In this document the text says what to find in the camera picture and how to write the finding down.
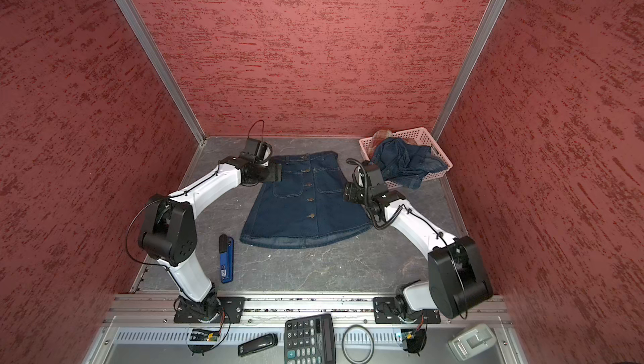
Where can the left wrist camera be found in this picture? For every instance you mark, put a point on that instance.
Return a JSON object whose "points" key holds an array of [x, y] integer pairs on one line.
{"points": [[257, 151]]}

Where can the left circuit board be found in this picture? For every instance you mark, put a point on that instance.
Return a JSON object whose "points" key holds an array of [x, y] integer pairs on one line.
{"points": [[203, 335]]}

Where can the denim skirt in basket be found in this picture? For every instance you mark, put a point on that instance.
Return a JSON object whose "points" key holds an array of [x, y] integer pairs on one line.
{"points": [[405, 164]]}

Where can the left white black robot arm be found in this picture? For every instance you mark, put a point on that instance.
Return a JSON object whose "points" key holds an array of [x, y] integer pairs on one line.
{"points": [[168, 234]]}

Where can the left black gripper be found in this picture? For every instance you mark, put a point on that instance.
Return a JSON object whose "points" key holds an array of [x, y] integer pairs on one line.
{"points": [[274, 175]]}

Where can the dark denim button skirt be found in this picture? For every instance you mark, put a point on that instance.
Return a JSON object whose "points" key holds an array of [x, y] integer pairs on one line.
{"points": [[306, 209]]}

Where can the red cloth in basket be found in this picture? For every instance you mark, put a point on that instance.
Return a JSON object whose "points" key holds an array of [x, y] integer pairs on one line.
{"points": [[380, 136]]}

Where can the aluminium front rail frame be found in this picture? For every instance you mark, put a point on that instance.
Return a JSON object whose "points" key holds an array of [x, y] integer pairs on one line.
{"points": [[140, 328]]}

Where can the black calculator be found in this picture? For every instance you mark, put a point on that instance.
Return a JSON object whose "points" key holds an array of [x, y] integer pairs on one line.
{"points": [[310, 340]]}

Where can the left aluminium corner post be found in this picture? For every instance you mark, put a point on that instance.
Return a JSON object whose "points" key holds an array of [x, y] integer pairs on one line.
{"points": [[146, 40]]}

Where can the grey white box device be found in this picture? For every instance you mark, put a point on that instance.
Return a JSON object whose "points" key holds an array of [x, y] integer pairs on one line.
{"points": [[472, 342]]}

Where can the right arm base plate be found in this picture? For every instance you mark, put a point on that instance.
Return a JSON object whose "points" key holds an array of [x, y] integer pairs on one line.
{"points": [[394, 310]]}

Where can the right circuit board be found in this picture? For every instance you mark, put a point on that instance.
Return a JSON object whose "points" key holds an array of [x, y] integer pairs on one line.
{"points": [[414, 341]]}

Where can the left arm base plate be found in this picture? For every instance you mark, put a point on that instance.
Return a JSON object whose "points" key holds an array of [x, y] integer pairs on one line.
{"points": [[212, 310]]}

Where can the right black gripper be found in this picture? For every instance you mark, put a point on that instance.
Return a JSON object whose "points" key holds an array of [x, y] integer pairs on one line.
{"points": [[350, 190]]}

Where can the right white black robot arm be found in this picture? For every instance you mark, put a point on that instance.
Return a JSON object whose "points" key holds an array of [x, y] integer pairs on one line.
{"points": [[457, 279]]}

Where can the aluminium corner post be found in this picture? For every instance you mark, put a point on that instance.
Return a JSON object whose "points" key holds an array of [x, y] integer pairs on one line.
{"points": [[146, 40], [478, 43]]}

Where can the circuit board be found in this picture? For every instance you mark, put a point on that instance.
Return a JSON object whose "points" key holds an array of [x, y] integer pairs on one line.
{"points": [[414, 341], [203, 335]]}

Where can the pink perforated plastic basket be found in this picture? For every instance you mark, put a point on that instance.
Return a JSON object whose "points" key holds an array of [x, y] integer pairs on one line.
{"points": [[415, 136]]}

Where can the right aluminium corner post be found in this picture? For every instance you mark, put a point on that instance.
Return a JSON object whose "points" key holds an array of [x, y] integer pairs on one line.
{"points": [[478, 43]]}

